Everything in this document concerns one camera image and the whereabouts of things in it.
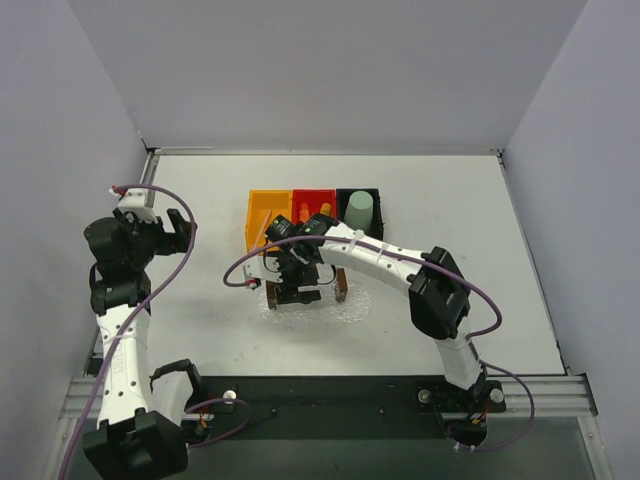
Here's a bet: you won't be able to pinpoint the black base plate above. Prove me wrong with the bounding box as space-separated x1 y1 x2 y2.
182 399 490 443

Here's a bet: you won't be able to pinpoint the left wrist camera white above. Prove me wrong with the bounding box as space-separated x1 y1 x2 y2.
110 186 157 223

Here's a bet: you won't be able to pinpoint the clear toothbrush holder brown ends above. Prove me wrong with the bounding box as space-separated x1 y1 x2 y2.
266 267 349 311

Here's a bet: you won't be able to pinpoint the mint green cup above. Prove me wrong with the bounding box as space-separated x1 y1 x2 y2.
344 190 374 232

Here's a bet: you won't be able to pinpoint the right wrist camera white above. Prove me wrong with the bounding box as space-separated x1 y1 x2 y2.
242 255 283 285

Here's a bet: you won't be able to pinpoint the clear textured oval tray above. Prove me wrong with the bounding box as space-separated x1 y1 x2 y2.
258 281 372 327

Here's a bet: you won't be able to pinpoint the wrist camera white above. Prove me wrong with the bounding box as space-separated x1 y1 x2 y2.
110 186 157 223
242 255 283 285

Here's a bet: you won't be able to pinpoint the orange toothpaste tube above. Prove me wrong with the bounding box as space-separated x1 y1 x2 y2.
298 203 310 223

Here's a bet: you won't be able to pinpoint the yellow plastic bin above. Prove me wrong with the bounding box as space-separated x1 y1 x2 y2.
245 190 293 252

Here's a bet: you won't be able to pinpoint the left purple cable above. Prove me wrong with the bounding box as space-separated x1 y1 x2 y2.
57 184 251 480

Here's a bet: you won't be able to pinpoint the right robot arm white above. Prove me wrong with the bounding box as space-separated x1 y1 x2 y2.
265 214 504 410

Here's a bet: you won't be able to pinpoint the black plastic bin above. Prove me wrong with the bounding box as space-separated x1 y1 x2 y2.
336 188 384 240

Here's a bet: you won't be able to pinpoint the red plastic bin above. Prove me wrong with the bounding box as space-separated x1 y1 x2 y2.
291 189 337 224

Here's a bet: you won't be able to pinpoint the yellow toothpaste tube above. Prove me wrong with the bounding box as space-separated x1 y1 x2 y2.
320 203 332 216

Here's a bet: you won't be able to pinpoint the pink toothbrush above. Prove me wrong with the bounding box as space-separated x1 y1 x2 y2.
249 219 268 252

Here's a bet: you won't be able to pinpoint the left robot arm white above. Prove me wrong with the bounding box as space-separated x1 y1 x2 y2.
82 207 193 479

